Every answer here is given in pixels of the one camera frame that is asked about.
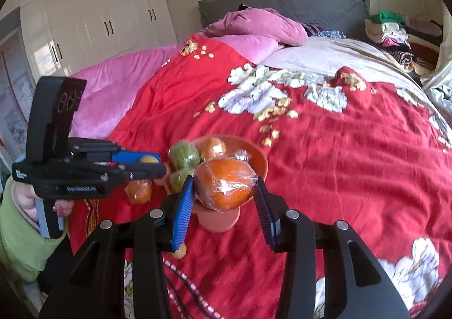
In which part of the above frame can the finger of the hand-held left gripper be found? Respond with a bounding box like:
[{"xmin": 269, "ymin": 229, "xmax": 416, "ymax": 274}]
[
  {"xmin": 109, "ymin": 150, "xmax": 162, "ymax": 165},
  {"xmin": 105, "ymin": 163, "xmax": 167, "ymax": 183}
]

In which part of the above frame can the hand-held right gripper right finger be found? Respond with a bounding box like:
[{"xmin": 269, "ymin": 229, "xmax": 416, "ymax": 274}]
[{"xmin": 253, "ymin": 177, "xmax": 412, "ymax": 319}]

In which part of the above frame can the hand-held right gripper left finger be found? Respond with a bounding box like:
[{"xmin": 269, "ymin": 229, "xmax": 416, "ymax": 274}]
[{"xmin": 39, "ymin": 176, "xmax": 195, "ymax": 319}]

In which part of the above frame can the plastic green fruit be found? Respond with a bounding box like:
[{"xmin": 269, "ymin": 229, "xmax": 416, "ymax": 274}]
[
  {"xmin": 169, "ymin": 168, "xmax": 195, "ymax": 193},
  {"xmin": 168, "ymin": 141, "xmax": 202, "ymax": 171}
]

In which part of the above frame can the large plastic orange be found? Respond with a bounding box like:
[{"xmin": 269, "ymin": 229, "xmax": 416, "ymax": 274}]
[{"xmin": 194, "ymin": 157, "xmax": 258, "ymax": 214}]

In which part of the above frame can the terracotta pink plate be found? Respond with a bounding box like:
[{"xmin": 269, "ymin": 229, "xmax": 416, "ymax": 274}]
[{"xmin": 155, "ymin": 135, "xmax": 269, "ymax": 233}]

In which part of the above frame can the person's left forearm green sleeve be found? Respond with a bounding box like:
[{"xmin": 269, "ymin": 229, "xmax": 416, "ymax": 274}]
[{"xmin": 0, "ymin": 178, "xmax": 68, "ymax": 283}]

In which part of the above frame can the person's left hand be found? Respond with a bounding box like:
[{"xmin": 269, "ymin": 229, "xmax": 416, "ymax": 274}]
[{"xmin": 10, "ymin": 181, "xmax": 73, "ymax": 232}]

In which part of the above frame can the small plastic wrapped orange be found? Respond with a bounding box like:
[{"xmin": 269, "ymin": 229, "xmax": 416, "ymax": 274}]
[{"xmin": 125, "ymin": 178, "xmax": 153, "ymax": 205}]

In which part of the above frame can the pink quilt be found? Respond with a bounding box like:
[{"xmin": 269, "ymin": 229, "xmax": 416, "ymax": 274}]
[{"xmin": 71, "ymin": 35, "xmax": 283, "ymax": 139}]

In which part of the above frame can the red floral blanket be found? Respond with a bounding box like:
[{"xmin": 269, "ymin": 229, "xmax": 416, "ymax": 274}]
[{"xmin": 69, "ymin": 35, "xmax": 452, "ymax": 319}]

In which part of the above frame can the white wardrobe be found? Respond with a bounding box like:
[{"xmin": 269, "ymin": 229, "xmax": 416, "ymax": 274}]
[{"xmin": 19, "ymin": 0, "xmax": 177, "ymax": 76}]

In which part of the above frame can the beige bed sheet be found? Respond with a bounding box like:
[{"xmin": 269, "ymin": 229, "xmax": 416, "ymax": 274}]
[{"xmin": 263, "ymin": 37, "xmax": 435, "ymax": 101}]

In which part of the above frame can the pink pillow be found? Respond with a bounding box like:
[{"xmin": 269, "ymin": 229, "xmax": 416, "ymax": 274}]
[{"xmin": 205, "ymin": 8, "xmax": 308, "ymax": 46}]

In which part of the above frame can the blue floral cloth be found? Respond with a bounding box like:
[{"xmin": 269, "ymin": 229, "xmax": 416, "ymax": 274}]
[{"xmin": 316, "ymin": 30, "xmax": 348, "ymax": 40}]

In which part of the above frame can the pile of folded clothes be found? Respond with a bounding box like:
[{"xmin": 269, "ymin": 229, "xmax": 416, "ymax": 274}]
[{"xmin": 364, "ymin": 10, "xmax": 444, "ymax": 74}]

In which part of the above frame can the white curtain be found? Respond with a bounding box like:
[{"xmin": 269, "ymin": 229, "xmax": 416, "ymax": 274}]
[{"xmin": 420, "ymin": 0, "xmax": 452, "ymax": 104}]

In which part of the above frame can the grey padded headboard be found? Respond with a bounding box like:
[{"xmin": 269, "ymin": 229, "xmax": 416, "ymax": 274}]
[{"xmin": 198, "ymin": 0, "xmax": 371, "ymax": 39}]

